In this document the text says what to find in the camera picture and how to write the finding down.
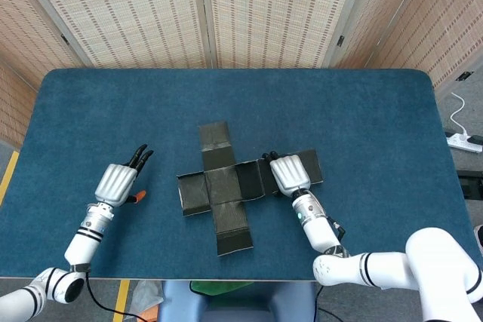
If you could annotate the green cloth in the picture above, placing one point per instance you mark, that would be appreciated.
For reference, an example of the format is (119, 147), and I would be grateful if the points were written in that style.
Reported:
(219, 287)

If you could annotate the blue felt-covered table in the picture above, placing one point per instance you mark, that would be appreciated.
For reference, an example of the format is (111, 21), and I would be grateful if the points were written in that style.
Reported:
(113, 111)

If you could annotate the clear plastic bag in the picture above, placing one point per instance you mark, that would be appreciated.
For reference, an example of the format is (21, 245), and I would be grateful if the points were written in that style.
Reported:
(145, 297)

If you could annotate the white power strip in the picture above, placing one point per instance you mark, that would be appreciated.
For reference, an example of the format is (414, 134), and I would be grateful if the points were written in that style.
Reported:
(464, 143)

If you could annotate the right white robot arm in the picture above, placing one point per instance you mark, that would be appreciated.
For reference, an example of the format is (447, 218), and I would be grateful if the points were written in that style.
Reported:
(320, 231)

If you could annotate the black power plug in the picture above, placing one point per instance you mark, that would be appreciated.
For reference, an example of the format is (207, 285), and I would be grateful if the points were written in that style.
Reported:
(476, 140)

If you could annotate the orange object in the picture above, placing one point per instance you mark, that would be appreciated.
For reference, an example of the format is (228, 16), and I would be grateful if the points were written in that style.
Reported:
(149, 315)

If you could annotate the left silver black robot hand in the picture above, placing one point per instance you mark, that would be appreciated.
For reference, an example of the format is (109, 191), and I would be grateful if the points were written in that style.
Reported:
(115, 184)

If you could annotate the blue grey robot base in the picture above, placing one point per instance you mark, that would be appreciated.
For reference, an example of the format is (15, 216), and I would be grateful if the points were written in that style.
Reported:
(264, 303)

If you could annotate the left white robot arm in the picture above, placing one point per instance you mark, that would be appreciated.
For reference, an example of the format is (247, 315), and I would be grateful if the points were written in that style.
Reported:
(81, 243)

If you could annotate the black equipment box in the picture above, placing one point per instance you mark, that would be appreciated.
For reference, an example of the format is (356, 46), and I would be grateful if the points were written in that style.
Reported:
(471, 186)

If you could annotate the black screen hinge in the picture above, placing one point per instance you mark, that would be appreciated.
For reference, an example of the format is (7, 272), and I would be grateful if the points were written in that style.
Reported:
(464, 75)
(340, 40)
(65, 39)

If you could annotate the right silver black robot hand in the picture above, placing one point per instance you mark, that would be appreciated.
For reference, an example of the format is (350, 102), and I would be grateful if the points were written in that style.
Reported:
(290, 175)

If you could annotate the woven folding screen panel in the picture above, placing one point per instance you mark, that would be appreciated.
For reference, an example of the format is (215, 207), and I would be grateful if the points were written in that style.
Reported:
(11, 111)
(132, 16)
(26, 24)
(377, 9)
(445, 28)
(275, 16)

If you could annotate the yellow floor tape strip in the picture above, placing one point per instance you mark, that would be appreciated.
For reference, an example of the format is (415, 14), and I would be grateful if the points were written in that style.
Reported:
(11, 167)
(121, 295)

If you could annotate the black foldable cardboard box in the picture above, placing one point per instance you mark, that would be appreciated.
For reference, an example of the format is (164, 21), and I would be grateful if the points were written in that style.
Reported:
(222, 186)

